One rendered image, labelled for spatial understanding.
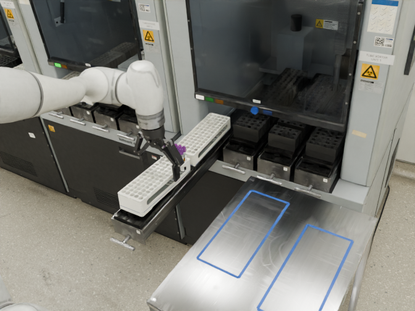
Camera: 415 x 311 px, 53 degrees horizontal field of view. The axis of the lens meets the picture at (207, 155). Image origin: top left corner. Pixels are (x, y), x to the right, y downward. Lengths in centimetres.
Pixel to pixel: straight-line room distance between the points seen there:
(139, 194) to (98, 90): 36
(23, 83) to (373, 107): 105
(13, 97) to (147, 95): 50
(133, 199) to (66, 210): 146
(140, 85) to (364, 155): 81
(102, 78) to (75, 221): 153
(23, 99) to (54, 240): 183
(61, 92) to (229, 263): 66
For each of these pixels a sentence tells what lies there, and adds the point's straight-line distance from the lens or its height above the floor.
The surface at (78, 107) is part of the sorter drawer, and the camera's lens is 216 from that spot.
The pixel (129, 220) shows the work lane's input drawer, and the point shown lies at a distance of 143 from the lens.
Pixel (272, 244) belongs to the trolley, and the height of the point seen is 82.
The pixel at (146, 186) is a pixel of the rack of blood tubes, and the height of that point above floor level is 88.
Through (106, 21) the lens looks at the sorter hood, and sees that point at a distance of 187.
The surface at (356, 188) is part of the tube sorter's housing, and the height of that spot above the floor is 73.
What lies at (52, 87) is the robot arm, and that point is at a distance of 96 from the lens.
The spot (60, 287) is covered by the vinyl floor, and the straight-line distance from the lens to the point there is 242.
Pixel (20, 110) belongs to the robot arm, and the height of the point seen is 141.
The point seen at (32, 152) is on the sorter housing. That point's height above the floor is 37.
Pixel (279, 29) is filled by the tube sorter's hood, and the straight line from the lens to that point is 144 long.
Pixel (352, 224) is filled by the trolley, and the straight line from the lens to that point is 139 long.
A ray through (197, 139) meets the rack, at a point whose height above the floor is 86.
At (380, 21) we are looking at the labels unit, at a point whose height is 135.
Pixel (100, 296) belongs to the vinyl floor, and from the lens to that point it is 230.
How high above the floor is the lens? 180
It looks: 37 degrees down
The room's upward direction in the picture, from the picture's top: 5 degrees counter-clockwise
